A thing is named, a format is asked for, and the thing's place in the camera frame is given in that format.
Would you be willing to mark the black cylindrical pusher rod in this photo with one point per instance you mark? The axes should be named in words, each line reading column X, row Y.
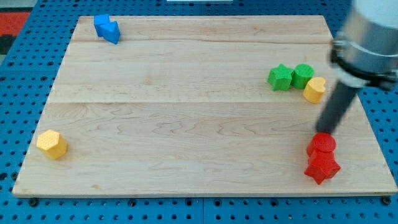
column 337, row 105

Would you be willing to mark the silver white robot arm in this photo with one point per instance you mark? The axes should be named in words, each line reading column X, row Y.
column 364, row 53

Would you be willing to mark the yellow heart block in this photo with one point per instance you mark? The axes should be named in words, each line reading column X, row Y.
column 314, row 90

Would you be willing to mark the yellow hexagon block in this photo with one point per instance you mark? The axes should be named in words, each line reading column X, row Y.
column 52, row 144

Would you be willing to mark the green cylinder block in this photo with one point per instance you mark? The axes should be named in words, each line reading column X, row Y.
column 301, row 76

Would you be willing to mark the red cylinder block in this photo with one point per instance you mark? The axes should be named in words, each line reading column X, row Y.
column 322, row 142

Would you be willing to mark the green star block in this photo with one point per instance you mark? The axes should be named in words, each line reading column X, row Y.
column 280, row 77

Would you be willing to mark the red star block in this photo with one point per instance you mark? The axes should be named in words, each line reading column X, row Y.
column 322, row 166

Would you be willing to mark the light wooden board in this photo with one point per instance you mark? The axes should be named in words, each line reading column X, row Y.
column 181, row 107

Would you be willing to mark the blue triangle block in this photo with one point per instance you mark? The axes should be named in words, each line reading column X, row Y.
column 110, row 32

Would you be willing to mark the blue cube block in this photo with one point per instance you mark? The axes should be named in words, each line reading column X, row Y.
column 101, row 23

